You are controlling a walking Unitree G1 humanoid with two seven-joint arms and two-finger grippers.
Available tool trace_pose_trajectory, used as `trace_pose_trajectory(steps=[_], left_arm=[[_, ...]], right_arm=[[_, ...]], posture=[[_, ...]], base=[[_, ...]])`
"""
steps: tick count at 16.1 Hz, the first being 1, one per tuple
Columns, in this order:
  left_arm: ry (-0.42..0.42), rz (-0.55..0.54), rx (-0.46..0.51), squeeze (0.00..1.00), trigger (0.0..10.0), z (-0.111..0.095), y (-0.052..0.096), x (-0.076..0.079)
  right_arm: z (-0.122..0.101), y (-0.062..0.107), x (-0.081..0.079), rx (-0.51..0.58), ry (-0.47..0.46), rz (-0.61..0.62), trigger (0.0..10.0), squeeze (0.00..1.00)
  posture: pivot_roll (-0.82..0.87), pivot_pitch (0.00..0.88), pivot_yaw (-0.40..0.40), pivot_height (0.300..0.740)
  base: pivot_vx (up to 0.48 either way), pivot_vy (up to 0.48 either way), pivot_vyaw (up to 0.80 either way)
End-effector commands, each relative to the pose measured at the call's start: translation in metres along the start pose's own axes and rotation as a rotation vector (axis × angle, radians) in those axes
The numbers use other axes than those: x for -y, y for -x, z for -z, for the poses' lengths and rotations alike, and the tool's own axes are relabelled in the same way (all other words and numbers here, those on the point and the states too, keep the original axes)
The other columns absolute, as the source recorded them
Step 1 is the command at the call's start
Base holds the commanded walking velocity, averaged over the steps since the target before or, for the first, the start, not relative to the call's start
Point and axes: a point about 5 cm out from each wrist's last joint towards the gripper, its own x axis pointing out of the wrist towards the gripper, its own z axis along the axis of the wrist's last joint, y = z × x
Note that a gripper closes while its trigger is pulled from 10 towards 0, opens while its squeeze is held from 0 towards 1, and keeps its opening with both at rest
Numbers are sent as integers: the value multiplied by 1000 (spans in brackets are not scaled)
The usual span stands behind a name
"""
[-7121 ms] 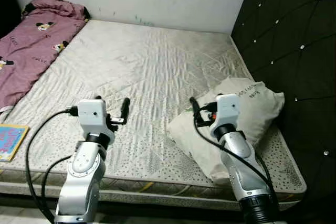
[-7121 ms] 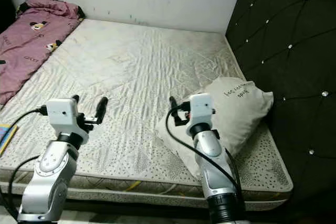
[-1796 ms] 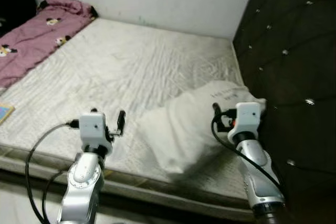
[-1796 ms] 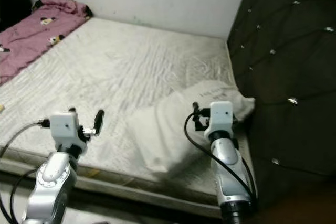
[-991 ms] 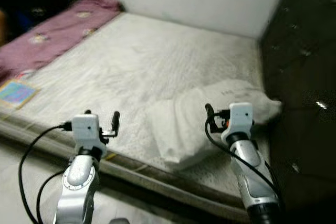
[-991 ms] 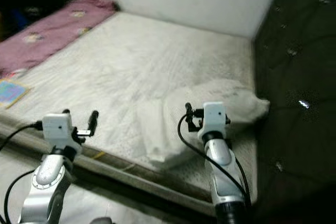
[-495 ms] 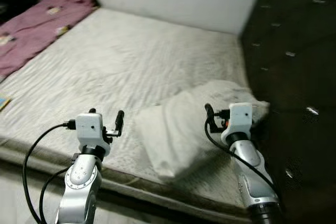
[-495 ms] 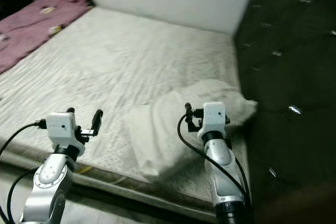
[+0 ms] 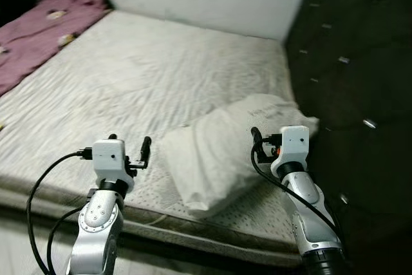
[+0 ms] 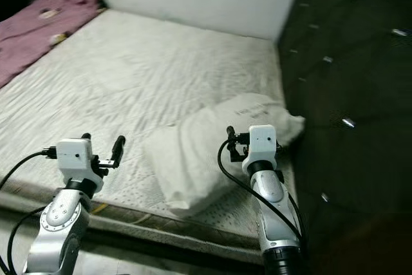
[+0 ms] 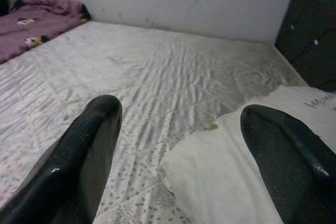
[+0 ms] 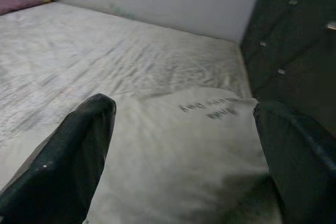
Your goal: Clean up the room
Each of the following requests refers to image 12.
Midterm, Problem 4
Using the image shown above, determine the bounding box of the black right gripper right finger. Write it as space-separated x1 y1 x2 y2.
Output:
253 102 336 224

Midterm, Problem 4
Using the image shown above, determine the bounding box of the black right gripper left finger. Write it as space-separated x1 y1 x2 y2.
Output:
0 93 117 224

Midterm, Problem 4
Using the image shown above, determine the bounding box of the white pillow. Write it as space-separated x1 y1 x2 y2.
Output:
86 87 284 224

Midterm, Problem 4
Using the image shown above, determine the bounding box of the grey-white quilted mattress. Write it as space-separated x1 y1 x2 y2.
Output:
0 1 253 190

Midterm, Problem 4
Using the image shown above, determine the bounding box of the dark tufted headboard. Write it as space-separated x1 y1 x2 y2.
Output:
240 0 336 141

